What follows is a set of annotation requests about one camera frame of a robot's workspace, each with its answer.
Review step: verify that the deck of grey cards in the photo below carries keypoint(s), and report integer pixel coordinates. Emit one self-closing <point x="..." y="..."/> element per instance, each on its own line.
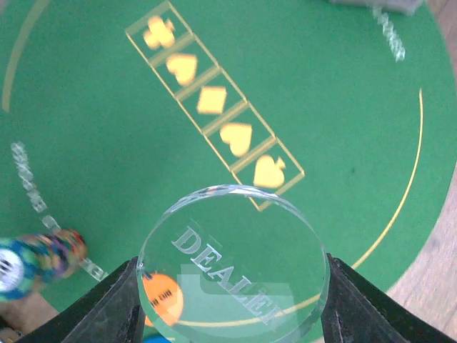
<point x="407" y="7"/>

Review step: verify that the stack of poker chips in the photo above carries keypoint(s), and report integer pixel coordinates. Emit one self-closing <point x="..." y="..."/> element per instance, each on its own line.
<point x="33" y="261"/>

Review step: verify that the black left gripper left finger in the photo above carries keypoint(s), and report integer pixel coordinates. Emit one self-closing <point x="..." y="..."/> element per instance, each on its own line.
<point x="109" y="312"/>

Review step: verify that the clear acrylic dealer button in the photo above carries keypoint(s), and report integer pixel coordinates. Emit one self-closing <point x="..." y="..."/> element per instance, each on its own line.
<point x="251" y="268"/>

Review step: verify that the round green poker mat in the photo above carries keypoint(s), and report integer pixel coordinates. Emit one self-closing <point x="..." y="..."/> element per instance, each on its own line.
<point x="112" y="111"/>

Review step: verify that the orange big blind button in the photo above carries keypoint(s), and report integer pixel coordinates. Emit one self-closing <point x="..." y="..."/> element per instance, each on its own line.
<point x="165" y="296"/>

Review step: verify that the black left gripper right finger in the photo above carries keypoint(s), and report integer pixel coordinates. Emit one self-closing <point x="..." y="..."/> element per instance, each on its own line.
<point x="357" y="311"/>

